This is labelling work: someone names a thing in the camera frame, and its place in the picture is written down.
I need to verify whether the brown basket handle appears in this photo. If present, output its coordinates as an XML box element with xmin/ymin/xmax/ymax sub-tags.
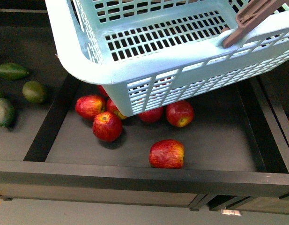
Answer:
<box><xmin>222</xmin><ymin>0</ymin><xmax>289</xmax><ymax>48</ymax></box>

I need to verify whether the red apple front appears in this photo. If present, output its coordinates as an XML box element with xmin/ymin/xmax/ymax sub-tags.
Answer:
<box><xmin>148</xmin><ymin>139</ymin><xmax>185</xmax><ymax>169</ymax></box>

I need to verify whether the green avocado middle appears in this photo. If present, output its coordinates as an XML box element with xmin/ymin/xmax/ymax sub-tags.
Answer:
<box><xmin>22</xmin><ymin>81</ymin><xmax>47</xmax><ymax>104</ymax></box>

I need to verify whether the red apple right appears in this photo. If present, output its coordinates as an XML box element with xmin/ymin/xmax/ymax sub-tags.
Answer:
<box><xmin>165</xmin><ymin>100</ymin><xmax>194</xmax><ymax>128</ymax></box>

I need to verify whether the green avocado top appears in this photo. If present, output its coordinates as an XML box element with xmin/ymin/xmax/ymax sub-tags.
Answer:
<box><xmin>0</xmin><ymin>62</ymin><xmax>29</xmax><ymax>81</ymax></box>

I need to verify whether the green avocado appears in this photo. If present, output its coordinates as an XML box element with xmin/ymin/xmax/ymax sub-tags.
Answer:
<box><xmin>22</xmin><ymin>81</ymin><xmax>47</xmax><ymax>104</ymax></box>
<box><xmin>0</xmin><ymin>62</ymin><xmax>29</xmax><ymax>81</ymax></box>
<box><xmin>0</xmin><ymin>97</ymin><xmax>15</xmax><ymax>128</ymax></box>

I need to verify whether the black fruit display shelf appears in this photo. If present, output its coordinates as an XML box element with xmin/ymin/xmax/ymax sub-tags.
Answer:
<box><xmin>0</xmin><ymin>10</ymin><xmax>289</xmax><ymax>214</ymax></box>

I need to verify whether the green avocado lower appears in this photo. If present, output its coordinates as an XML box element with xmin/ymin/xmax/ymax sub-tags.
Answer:
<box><xmin>0</xmin><ymin>97</ymin><xmax>15</xmax><ymax>128</ymax></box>

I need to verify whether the red apple middle left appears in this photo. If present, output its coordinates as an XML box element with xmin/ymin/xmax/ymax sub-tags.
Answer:
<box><xmin>92</xmin><ymin>111</ymin><xmax>123</xmax><ymax>143</ymax></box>

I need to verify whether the light blue plastic basket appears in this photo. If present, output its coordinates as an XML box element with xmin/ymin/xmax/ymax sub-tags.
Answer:
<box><xmin>45</xmin><ymin>0</ymin><xmax>289</xmax><ymax>116</ymax></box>

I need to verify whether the red apple under basket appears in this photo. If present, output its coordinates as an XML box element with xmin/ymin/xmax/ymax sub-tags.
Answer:
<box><xmin>138</xmin><ymin>106</ymin><xmax>164</xmax><ymax>123</ymax></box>

